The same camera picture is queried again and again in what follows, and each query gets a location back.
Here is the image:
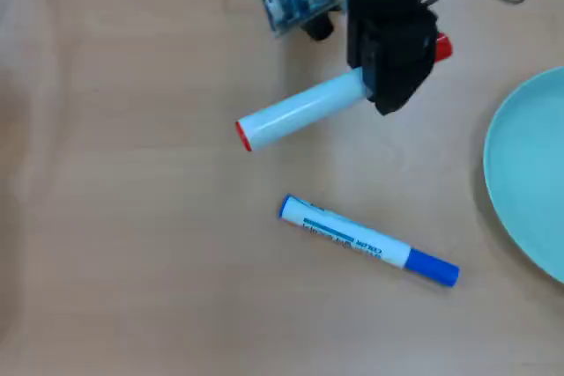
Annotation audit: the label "red cap white marker pen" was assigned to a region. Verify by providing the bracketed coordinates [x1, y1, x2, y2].
[234, 33, 455, 153]

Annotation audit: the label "blue cap white marker pen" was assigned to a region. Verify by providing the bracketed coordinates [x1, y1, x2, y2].
[278, 193, 461, 289]

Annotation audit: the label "black cylindrical knob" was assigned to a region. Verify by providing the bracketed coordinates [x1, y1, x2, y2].
[302, 13, 335, 41]

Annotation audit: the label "teal round plate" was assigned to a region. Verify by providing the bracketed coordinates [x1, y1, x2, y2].
[482, 65, 564, 284]

